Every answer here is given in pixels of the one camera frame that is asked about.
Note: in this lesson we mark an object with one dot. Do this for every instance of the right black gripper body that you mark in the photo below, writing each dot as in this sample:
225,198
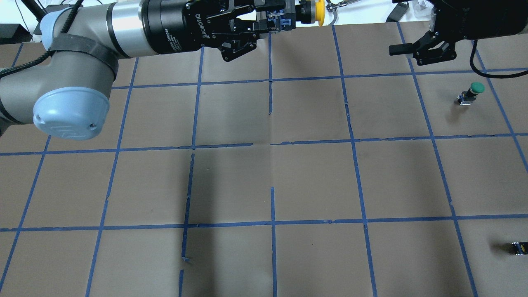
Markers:
462,20

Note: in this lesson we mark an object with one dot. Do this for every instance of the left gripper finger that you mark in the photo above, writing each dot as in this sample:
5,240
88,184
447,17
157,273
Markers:
288,6
264,27

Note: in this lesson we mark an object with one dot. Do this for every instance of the green push button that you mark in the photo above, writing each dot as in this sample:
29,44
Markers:
467,97

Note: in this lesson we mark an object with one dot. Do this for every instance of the black power adapter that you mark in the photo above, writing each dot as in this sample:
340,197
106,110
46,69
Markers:
397,12

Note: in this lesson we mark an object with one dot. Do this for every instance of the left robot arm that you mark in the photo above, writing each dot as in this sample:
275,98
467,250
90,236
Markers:
65,92

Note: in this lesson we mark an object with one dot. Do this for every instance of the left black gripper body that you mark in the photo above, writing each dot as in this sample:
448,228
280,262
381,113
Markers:
175,25

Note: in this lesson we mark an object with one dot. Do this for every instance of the yellow push button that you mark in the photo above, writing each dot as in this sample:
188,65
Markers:
307,12

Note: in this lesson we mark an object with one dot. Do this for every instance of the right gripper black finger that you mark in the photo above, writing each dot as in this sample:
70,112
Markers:
402,50

